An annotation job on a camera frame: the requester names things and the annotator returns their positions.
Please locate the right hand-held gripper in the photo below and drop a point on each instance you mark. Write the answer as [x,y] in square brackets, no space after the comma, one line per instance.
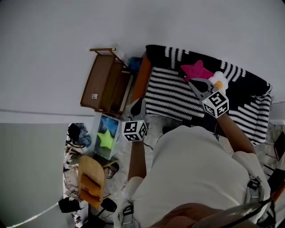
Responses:
[216,103]

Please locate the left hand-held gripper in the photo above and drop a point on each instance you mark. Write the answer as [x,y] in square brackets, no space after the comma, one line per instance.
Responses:
[133,130]

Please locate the pink star pillow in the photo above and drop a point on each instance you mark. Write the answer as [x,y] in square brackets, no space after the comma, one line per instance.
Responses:
[196,70]

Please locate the white flower pillow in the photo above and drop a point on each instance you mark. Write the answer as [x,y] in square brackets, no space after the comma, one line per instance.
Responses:
[220,80]

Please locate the black white striped sofa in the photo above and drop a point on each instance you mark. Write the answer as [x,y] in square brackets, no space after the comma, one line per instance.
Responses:
[169,93]

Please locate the person's right forearm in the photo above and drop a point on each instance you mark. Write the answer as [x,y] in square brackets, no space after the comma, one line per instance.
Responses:
[236,133]

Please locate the person's left forearm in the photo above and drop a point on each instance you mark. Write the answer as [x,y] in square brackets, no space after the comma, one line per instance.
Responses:
[137,160]

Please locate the blue plush pillow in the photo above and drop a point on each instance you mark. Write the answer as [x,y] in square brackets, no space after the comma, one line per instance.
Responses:
[109,124]

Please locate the person's left shoe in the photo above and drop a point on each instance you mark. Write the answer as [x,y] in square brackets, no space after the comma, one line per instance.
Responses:
[167,130]

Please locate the green star plush pillow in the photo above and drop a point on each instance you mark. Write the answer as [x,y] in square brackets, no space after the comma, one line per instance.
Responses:
[105,138]

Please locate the wooden shelf rack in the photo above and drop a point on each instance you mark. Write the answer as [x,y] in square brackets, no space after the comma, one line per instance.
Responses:
[100,82]

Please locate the teal plush item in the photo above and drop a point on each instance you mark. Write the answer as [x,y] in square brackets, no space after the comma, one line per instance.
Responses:
[135,63]

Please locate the clear plastic storage box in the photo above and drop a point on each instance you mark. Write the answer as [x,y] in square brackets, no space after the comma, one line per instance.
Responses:
[107,151]

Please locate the pile of dark clothes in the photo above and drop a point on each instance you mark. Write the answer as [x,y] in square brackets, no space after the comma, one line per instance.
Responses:
[78,133]

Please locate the light wooden chair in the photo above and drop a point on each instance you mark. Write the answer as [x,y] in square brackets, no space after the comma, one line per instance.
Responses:
[91,164]

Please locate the person's white shirt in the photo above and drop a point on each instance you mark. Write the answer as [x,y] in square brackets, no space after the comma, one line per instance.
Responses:
[189,169]

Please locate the mustard chair pad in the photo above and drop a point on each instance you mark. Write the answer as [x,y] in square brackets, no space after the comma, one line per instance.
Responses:
[90,189]

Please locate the dark brown chair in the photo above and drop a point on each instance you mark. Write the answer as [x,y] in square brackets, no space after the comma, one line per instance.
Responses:
[279,147]

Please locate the white printed tote bag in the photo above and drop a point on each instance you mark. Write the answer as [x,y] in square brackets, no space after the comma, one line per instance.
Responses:
[71,184]

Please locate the person's face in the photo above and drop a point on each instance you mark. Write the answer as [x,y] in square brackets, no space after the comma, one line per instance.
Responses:
[187,214]

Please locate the black bag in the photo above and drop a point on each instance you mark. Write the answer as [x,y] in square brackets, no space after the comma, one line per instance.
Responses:
[69,204]

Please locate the grey roller blind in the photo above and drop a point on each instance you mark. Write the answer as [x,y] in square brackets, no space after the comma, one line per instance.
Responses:
[31,173]

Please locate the person's eyeglasses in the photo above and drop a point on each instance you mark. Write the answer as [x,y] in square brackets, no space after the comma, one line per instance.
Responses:
[245,209]

